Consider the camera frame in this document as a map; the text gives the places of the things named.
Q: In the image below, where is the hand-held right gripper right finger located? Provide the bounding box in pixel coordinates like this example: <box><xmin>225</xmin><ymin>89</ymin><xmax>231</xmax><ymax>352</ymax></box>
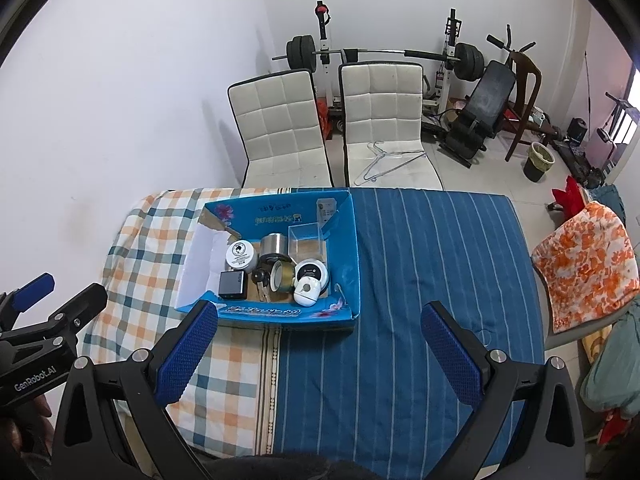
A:
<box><xmin>420</xmin><ymin>301</ymin><xmax>586</xmax><ymax>480</ymax></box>

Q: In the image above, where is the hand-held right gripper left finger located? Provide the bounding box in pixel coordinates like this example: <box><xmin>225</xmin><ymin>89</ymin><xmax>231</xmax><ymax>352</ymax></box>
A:
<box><xmin>50</xmin><ymin>300</ymin><xmax>221</xmax><ymax>480</ymax></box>

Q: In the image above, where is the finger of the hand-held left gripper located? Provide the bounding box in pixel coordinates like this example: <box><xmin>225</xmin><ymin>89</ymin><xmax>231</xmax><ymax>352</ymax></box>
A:
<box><xmin>0</xmin><ymin>284</ymin><xmax>109</xmax><ymax>350</ymax></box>
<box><xmin>0</xmin><ymin>272</ymin><xmax>56</xmax><ymax>332</ymax></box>

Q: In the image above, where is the black square box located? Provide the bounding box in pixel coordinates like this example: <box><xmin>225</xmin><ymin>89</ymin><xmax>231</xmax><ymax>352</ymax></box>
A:
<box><xmin>218</xmin><ymin>270</ymin><xmax>248</xmax><ymax>301</ymax></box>

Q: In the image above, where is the small white round device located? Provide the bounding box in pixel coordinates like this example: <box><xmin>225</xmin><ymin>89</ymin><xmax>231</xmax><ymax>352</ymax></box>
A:
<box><xmin>292</xmin><ymin>277</ymin><xmax>321</xmax><ymax>307</ymax></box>

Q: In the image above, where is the blue cardboard box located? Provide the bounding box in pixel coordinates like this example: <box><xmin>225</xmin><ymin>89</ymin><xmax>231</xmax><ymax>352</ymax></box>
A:
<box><xmin>174</xmin><ymin>187</ymin><xmax>362</xmax><ymax>332</ymax></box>

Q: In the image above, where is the white round device black top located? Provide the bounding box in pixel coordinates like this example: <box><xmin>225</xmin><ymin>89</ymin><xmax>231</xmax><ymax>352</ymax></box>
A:
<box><xmin>294</xmin><ymin>258</ymin><xmax>331</xmax><ymax>293</ymax></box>

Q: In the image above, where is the clear plastic box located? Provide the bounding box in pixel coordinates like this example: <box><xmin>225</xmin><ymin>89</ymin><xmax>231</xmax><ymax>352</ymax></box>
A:
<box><xmin>287</xmin><ymin>222</ymin><xmax>328</xmax><ymax>263</ymax></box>

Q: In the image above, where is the person's left hand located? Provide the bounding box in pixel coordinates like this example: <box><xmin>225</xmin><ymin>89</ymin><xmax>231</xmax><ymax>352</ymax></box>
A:
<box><xmin>0</xmin><ymin>396</ymin><xmax>53</xmax><ymax>467</ymax></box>

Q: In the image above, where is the orange plaid blanket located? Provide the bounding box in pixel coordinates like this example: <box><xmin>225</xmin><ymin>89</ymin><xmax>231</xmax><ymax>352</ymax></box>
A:
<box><xmin>82</xmin><ymin>187</ymin><xmax>291</xmax><ymax>458</ymax></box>

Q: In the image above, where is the blue striped blanket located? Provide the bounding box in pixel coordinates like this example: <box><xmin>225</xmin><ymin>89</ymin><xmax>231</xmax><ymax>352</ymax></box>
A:
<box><xmin>270</xmin><ymin>187</ymin><xmax>546</xmax><ymax>468</ymax></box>

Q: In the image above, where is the steel cylinder tin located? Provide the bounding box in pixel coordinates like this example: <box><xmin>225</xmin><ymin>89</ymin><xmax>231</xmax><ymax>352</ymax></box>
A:
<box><xmin>259</xmin><ymin>232</ymin><xmax>290</xmax><ymax>263</ymax></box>

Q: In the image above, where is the green cloth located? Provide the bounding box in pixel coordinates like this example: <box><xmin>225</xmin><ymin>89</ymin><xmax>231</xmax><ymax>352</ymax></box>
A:
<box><xmin>580</xmin><ymin>300</ymin><xmax>640</xmax><ymax>416</ymax></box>

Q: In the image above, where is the orange floral cloth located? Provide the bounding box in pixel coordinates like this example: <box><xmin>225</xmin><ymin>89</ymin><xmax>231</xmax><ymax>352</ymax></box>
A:
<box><xmin>531</xmin><ymin>201</ymin><xmax>640</xmax><ymax>333</ymax></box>

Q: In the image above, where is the red cloth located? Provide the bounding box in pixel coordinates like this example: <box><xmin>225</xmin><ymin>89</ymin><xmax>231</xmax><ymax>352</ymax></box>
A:
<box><xmin>551</xmin><ymin>176</ymin><xmax>588</xmax><ymax>216</ymax></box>

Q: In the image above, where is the woven waste basket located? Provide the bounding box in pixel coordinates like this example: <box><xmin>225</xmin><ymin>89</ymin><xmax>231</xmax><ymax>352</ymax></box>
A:
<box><xmin>522</xmin><ymin>141</ymin><xmax>557</xmax><ymax>183</ymax></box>

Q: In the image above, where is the white padded chair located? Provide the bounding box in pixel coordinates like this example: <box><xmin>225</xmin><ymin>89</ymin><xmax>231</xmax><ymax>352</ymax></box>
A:
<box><xmin>337</xmin><ymin>61</ymin><xmax>445</xmax><ymax>191</ymax></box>
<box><xmin>227</xmin><ymin>69</ymin><xmax>335</xmax><ymax>188</ymax></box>

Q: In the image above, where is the red bag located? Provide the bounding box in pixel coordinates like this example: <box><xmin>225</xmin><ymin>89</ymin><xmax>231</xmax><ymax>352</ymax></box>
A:
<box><xmin>316</xmin><ymin>100</ymin><xmax>333</xmax><ymax>141</ymax></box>

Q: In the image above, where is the black weight bench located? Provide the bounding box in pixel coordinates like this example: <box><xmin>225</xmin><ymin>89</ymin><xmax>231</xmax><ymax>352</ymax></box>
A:
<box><xmin>439</xmin><ymin>25</ymin><xmax>536</xmax><ymax>168</ymax></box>

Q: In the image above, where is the window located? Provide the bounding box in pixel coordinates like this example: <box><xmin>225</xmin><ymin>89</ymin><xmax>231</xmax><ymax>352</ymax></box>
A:
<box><xmin>607</xmin><ymin>92</ymin><xmax>640</xmax><ymax>146</ymax></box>

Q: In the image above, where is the brown wooden chair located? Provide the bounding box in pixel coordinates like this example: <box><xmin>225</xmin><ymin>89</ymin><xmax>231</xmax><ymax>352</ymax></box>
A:
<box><xmin>504</xmin><ymin>50</ymin><xmax>543</xmax><ymax>162</ymax></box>

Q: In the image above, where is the black barbell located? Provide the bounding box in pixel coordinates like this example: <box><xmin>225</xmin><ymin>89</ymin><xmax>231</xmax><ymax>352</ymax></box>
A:
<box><xmin>272</xmin><ymin>35</ymin><xmax>486</xmax><ymax>81</ymax></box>

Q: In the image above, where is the white barbell rack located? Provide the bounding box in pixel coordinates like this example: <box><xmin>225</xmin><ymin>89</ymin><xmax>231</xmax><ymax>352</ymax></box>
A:
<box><xmin>312</xmin><ymin>2</ymin><xmax>463</xmax><ymax>111</ymax></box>

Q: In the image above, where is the wire clothes hanger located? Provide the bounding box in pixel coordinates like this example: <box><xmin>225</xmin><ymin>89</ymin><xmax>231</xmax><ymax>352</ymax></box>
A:
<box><xmin>352</xmin><ymin>141</ymin><xmax>427</xmax><ymax>186</ymax></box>

